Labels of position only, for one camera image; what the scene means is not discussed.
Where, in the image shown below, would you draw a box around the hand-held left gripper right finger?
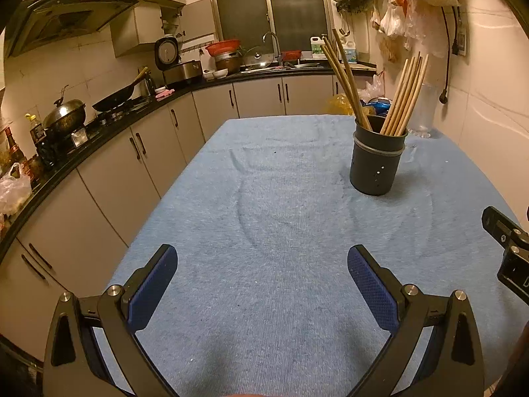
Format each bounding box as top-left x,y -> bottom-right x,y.
346,244 -> 486,397

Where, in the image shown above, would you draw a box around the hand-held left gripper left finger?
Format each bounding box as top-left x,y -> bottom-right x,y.
41,244 -> 178,397

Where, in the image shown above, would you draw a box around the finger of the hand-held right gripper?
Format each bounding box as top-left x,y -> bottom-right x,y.
481,206 -> 529,253

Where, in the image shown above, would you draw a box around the dark grey utensil holder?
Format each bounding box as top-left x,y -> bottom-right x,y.
349,115 -> 410,196

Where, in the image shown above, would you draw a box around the bunch of wooden chopsticks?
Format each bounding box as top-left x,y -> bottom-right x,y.
320,28 -> 430,137

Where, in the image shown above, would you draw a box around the blue tablecloth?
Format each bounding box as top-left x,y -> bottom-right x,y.
93,113 -> 521,397

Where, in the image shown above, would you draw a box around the frosted glass mug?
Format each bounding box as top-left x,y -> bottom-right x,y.
407,80 -> 441,139

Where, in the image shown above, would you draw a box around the blue printed package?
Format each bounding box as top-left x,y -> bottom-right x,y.
360,98 -> 392,117

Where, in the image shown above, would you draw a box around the knotted white plastic bag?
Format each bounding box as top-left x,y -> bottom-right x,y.
0,163 -> 33,216

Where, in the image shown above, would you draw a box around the black gas stove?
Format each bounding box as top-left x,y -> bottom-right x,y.
62,95 -> 155,150

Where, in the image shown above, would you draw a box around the small white plastic bag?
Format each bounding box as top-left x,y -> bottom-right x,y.
366,72 -> 387,101

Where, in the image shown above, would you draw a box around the yellow plastic bag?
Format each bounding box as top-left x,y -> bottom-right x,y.
328,94 -> 375,117

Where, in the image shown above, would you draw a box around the black wok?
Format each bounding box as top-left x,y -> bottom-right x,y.
92,66 -> 149,112

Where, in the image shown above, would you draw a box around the steel pot with lid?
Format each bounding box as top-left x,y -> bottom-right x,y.
42,86 -> 87,130

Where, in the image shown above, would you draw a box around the oil bottle yellow cap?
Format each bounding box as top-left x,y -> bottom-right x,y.
25,113 -> 47,143

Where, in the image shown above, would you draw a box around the dark sauce bottle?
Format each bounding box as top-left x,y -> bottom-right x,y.
3,127 -> 23,162

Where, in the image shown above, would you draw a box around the black kitchen countertop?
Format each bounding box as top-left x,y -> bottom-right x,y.
0,66 -> 377,257

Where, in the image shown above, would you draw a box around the tan mesh bag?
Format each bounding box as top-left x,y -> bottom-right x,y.
379,33 -> 402,64

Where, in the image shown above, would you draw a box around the crumpled white plastic bag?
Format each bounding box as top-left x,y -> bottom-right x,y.
370,0 -> 416,50

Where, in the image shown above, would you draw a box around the silver rice cooker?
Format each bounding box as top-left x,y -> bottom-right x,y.
154,35 -> 203,85

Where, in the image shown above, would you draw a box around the dark cooking pot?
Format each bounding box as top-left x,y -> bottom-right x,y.
214,53 -> 242,74

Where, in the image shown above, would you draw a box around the chrome kitchen faucet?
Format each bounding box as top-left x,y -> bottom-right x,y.
262,32 -> 282,65

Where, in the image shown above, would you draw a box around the large red basin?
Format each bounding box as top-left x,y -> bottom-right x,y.
205,39 -> 241,56

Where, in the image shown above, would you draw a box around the glass pot lid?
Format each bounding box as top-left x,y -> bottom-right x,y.
244,50 -> 275,68

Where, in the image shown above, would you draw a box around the black range hood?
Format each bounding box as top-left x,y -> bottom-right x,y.
4,0 -> 141,59

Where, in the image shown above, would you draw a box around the dark kitchen window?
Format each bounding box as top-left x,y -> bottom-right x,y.
209,0 -> 331,52

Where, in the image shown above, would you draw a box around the black power plug cable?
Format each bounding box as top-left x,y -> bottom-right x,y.
438,6 -> 461,105

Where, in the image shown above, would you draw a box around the white wall kitchen cabinets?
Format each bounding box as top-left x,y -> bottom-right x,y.
25,0 -> 216,56

